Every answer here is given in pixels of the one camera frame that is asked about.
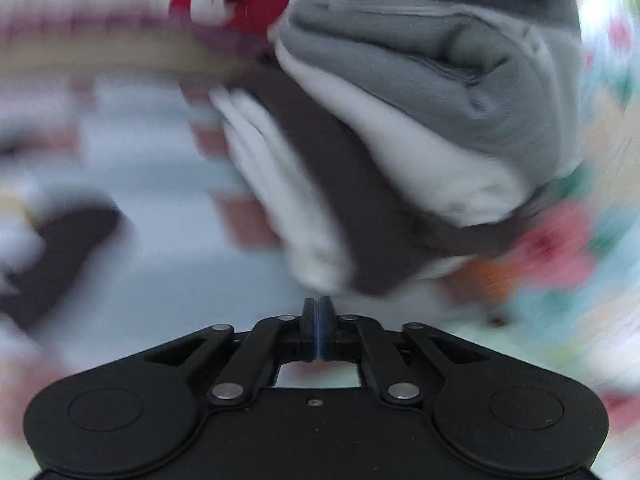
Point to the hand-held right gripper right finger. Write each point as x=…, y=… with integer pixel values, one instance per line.
x=324, y=325

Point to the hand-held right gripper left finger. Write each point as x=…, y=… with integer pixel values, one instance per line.
x=310, y=325

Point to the stack of clothes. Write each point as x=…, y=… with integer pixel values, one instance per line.
x=400, y=110

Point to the checked bear-print bed sheet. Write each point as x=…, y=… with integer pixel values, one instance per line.
x=150, y=210

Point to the light green printed sheet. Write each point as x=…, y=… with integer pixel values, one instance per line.
x=525, y=355

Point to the floral quilt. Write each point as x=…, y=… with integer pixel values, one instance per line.
x=565, y=250

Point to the tan bed frame board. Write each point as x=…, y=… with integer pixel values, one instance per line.
x=125, y=57

